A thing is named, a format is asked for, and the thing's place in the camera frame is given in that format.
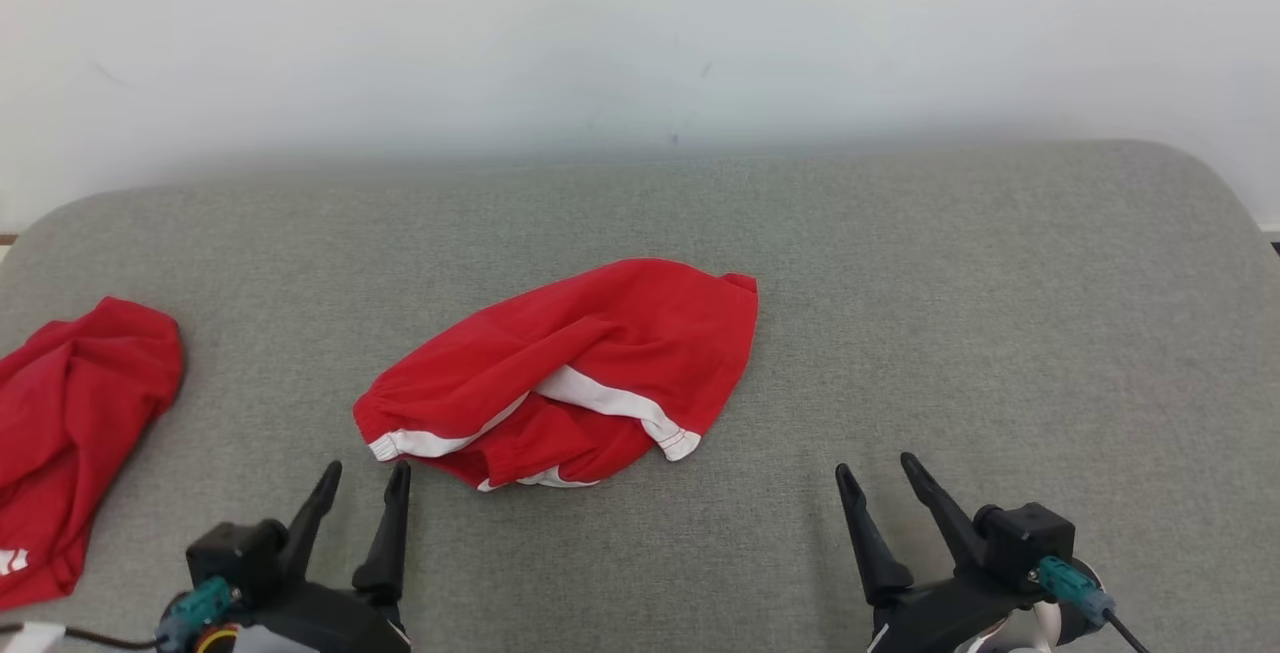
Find red jersey with white sleeves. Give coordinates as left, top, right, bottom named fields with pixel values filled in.
left=0, top=296, right=186, bottom=613

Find red shorts with white stripes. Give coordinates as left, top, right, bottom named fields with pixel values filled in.
left=352, top=257, right=760, bottom=493

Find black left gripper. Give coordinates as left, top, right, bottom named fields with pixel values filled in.
left=235, top=460, right=414, bottom=653

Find white cable label tag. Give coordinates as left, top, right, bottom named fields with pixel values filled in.
left=0, top=621, right=67, bottom=653

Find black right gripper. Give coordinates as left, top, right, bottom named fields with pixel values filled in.
left=835, top=452, right=1051, bottom=653

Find teal cable connector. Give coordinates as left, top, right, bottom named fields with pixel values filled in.
left=154, top=576, right=242, bottom=653
left=1037, top=555, right=1115, bottom=630

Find grey fabric sofa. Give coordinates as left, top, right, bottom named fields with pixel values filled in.
left=0, top=140, right=1280, bottom=653

